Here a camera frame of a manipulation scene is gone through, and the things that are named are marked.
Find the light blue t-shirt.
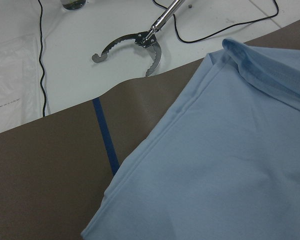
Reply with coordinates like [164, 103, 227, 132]
[81, 38, 300, 240]

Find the silver claw grabber tool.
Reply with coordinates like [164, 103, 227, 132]
[91, 0, 184, 77]

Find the brown paper table cover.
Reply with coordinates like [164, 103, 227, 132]
[0, 20, 300, 240]

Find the black cable on table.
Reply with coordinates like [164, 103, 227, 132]
[152, 0, 280, 44]

